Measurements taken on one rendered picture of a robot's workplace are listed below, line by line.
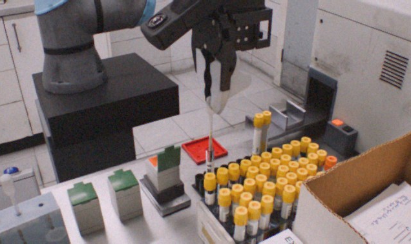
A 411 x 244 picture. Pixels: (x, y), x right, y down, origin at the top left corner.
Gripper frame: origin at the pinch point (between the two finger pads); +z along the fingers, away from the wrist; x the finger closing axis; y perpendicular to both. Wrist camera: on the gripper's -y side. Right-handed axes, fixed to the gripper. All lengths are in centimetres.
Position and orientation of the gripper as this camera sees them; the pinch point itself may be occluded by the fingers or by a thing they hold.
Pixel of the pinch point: (210, 104)
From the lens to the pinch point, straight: 54.3
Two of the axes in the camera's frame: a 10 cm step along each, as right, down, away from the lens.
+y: 8.7, -2.6, 4.3
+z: 0.0, 8.6, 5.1
